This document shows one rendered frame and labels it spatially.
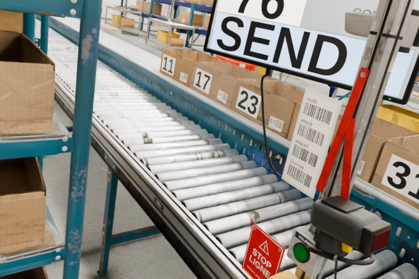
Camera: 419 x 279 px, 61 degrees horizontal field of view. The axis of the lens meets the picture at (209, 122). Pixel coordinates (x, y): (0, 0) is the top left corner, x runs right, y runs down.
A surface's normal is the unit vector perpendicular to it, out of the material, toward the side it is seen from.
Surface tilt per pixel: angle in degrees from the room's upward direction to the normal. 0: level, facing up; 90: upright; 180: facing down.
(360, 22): 90
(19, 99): 91
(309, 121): 90
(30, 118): 91
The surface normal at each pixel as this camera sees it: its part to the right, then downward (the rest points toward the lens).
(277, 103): -0.80, 0.04
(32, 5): 0.56, 0.35
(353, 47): -0.55, 0.09
